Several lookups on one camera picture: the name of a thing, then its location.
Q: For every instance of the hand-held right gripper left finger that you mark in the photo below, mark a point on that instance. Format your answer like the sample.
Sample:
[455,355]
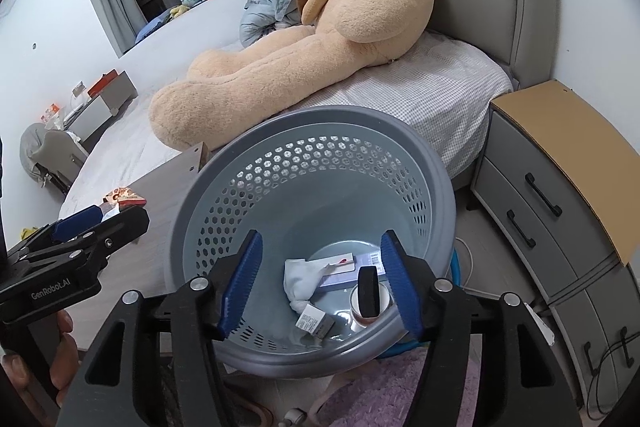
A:
[240,287]

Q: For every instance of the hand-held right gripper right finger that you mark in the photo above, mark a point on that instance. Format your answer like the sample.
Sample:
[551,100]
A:
[400,287]

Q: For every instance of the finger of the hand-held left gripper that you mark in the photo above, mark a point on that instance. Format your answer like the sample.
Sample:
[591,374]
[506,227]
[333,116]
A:
[77,222]
[125,224]

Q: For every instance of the black band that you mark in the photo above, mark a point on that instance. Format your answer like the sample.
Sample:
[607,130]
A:
[369,292]

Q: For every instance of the red patterned paper cup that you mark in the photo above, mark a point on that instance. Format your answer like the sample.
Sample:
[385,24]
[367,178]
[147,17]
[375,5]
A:
[355,312]

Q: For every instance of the purple box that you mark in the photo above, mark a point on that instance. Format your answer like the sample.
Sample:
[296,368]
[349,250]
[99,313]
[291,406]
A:
[345,281]

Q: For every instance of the white tissue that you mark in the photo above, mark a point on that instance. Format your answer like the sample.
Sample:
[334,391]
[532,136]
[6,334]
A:
[300,282]

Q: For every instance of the white strip packet red marks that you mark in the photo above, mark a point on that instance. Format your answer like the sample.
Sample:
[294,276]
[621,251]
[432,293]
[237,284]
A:
[340,263]

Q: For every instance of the small white carton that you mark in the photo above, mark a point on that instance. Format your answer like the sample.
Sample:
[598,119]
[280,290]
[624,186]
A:
[314,321]

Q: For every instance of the blue-grey perforated plastic basket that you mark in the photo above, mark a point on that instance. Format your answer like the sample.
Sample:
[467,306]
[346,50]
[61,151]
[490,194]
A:
[310,187]

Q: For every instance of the person's left hand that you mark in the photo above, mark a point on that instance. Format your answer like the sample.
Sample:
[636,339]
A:
[66,347]

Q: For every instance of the brown patterned snack wrapper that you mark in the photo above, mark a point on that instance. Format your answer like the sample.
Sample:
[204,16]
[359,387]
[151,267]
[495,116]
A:
[124,196]

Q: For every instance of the grey wooden side table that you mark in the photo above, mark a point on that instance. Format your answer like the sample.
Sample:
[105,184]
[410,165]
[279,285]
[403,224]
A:
[155,192]

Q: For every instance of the grey chair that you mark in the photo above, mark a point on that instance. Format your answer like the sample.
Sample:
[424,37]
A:
[50,152]

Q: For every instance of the purple fluffy rug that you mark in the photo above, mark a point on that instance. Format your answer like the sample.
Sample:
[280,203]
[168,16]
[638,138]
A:
[370,387]

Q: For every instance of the orange packet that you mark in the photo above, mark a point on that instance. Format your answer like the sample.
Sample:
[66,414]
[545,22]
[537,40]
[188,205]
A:
[52,113]

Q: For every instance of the grey desk with items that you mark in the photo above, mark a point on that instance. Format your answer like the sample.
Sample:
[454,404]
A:
[100,107]

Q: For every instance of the red box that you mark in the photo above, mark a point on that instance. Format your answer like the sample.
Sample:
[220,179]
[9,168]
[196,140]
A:
[102,82]

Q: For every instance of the grey nightstand with drawers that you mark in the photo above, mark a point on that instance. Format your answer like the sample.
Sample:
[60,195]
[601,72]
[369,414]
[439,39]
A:
[540,227]

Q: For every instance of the bed with white sheet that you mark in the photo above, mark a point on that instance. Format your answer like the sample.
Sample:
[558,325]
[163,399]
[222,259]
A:
[425,97]

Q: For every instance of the blue cushion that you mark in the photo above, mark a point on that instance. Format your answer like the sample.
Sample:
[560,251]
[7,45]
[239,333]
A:
[152,24]

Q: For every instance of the small yellow plush toy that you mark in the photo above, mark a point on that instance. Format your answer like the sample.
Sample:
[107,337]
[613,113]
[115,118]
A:
[177,11]

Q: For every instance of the large beige teddy bear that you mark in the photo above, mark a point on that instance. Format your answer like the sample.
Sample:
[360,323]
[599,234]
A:
[310,42]

